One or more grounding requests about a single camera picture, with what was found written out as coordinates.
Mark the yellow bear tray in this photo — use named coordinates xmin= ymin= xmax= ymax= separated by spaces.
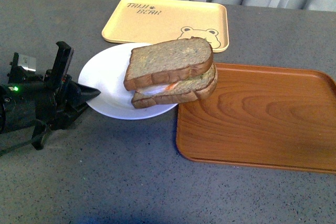
xmin=101 ymin=0 xmax=229 ymax=52

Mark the fried egg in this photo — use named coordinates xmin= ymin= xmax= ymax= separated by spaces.
xmin=136 ymin=81 xmax=179 ymax=95

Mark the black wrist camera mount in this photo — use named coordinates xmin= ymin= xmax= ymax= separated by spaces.
xmin=7 ymin=41 xmax=74 ymax=89

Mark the brown wooden tray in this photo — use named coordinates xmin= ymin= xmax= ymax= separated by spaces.
xmin=176 ymin=63 xmax=335 ymax=174

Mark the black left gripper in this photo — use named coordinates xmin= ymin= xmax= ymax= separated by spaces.
xmin=27 ymin=74 xmax=101 ymax=130

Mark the black cable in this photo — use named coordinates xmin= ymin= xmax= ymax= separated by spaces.
xmin=0 ymin=119 xmax=53 ymax=156

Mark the white round plate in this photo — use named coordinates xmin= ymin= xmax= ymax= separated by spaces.
xmin=78 ymin=43 xmax=176 ymax=120

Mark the bread slice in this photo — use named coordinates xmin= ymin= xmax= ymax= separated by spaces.
xmin=131 ymin=64 xmax=218 ymax=109
xmin=123 ymin=37 xmax=213 ymax=91

